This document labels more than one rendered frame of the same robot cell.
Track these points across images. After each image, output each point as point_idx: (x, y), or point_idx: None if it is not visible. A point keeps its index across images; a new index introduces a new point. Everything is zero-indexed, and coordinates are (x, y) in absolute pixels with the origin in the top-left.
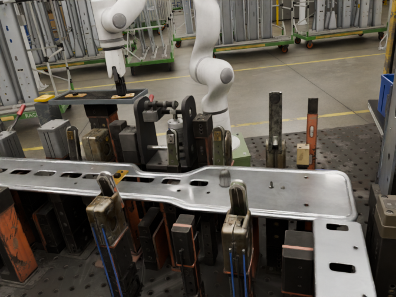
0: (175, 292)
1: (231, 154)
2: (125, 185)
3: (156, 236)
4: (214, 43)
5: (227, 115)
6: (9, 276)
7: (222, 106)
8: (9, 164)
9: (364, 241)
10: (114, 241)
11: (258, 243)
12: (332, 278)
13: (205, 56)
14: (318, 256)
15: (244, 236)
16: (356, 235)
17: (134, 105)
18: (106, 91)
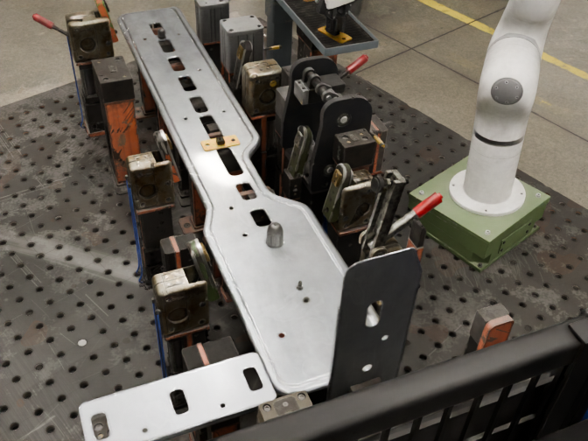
0: None
1: (367, 215)
2: (208, 159)
3: None
4: (535, 21)
5: (504, 154)
6: (113, 167)
7: (498, 135)
8: (184, 45)
9: (240, 410)
10: (143, 208)
11: None
12: (157, 396)
13: (519, 34)
14: (186, 375)
15: (158, 297)
16: (247, 401)
17: (293, 64)
18: None
